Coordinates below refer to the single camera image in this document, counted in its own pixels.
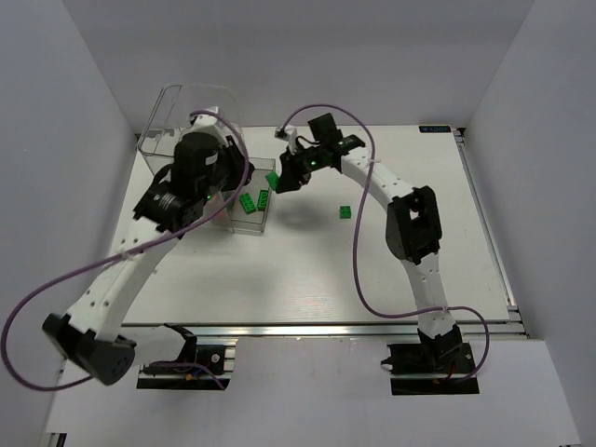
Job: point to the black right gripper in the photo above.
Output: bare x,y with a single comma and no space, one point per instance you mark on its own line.
293,167

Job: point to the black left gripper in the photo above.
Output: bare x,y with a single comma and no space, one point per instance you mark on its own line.
237,164

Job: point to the dark green stepped lego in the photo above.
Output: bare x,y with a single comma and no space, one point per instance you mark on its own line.
247,204

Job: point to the dark green rectangular lego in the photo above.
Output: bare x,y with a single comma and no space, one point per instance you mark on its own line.
263,200

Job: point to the dark green square lego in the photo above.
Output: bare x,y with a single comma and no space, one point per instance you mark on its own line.
345,212

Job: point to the clear plastic containers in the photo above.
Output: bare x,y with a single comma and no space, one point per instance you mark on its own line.
183,189

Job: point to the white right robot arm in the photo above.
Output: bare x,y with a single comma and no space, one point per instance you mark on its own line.
413,229

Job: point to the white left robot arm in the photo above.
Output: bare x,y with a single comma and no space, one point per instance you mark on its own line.
90,333

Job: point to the blue table label sticker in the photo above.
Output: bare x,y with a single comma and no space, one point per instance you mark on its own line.
435,129

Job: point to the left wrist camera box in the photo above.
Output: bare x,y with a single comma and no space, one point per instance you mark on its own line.
205,123

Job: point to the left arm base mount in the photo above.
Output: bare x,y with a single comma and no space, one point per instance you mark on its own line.
202,365

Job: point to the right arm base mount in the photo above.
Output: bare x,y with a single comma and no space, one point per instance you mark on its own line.
413,372

